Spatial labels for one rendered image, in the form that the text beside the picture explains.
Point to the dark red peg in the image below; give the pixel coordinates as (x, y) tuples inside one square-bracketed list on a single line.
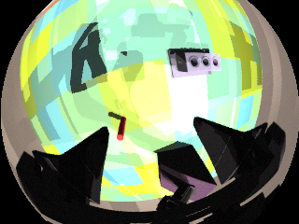
[(120, 133)]

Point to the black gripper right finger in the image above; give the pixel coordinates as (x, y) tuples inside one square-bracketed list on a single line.
[(226, 147)]

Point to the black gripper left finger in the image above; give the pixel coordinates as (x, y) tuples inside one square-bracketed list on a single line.
[(81, 166)]

